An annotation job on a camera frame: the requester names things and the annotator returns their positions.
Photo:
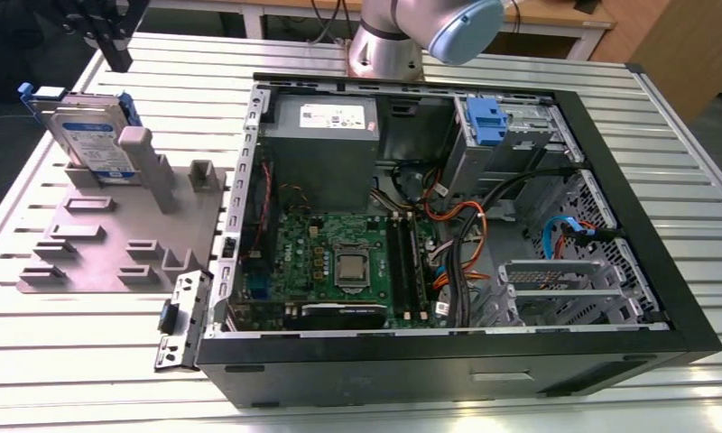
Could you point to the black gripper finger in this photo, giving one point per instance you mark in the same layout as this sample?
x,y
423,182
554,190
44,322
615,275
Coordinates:
x,y
106,54
124,54

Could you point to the hard disk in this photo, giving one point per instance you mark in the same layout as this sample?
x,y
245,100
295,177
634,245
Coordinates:
x,y
89,140

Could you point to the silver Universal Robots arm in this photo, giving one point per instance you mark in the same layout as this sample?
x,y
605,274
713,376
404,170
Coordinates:
x,y
379,49

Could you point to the metal disk bay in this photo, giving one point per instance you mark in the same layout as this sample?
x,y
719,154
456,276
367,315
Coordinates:
x,y
554,268

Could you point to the grey parts rack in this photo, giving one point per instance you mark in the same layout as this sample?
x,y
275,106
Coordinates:
x,y
108,225

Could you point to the grey power supply unit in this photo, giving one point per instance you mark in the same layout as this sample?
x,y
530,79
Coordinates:
x,y
319,171

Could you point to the green motherboard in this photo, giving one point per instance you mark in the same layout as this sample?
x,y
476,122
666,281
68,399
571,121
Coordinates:
x,y
297,234

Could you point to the metal expansion card retainer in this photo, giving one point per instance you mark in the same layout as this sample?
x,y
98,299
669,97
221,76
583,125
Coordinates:
x,y
186,288

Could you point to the silver CPU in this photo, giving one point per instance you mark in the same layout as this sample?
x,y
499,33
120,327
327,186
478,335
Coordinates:
x,y
353,267

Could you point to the blue drive latch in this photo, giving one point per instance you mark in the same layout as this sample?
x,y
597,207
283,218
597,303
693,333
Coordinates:
x,y
486,122

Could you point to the metal optical drive cage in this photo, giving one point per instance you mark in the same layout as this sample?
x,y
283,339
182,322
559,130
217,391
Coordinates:
x,y
475,167

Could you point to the CPU socket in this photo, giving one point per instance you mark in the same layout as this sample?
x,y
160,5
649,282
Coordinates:
x,y
352,284

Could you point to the black RAM slot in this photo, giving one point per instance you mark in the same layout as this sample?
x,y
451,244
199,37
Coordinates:
x,y
416,270
400,270

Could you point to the black graphics card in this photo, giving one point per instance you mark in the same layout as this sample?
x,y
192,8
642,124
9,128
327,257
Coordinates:
x,y
343,318

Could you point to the wooden desk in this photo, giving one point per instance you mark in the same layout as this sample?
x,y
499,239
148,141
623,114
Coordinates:
x,y
554,18

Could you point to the small black box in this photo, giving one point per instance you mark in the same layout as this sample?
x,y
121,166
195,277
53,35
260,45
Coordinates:
x,y
586,5

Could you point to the black open PC case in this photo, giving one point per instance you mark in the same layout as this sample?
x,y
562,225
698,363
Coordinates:
x,y
396,374

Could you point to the brown wooden cabinet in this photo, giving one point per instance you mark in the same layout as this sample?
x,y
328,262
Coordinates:
x,y
686,45

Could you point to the white desk frame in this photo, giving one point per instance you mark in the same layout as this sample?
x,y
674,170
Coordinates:
x,y
252,27

